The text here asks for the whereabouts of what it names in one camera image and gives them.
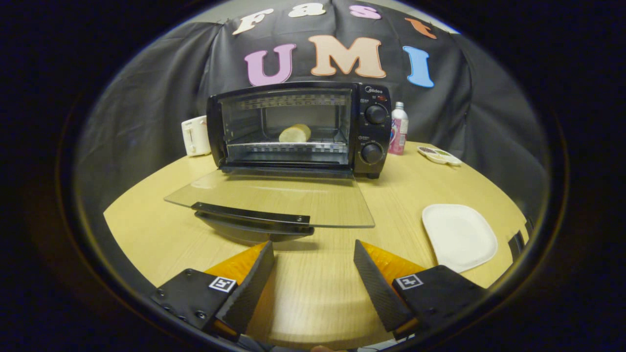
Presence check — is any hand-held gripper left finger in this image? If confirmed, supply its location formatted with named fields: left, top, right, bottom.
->
left=150, top=241, right=275, bottom=342

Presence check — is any black backdrop cloth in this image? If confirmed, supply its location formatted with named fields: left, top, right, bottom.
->
left=73, top=0, right=551, bottom=225

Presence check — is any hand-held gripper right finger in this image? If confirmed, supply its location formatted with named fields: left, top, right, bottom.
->
left=353, top=240, right=490, bottom=340

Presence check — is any small white sauce dish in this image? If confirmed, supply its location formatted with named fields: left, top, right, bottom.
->
left=417, top=145, right=462, bottom=166

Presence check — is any pink label plastic bottle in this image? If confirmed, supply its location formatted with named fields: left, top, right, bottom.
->
left=388, top=101, right=409, bottom=156

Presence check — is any black chair back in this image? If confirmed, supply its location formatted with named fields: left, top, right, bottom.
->
left=508, top=218, right=535, bottom=260

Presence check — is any white pop-up toaster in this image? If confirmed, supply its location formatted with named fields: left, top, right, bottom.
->
left=181, top=115, right=212, bottom=157

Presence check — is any black toaster oven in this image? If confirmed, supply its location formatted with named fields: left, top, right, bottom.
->
left=164, top=81, right=392, bottom=243

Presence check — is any white square plate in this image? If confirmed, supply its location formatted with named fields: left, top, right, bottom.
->
left=422, top=204, right=498, bottom=274

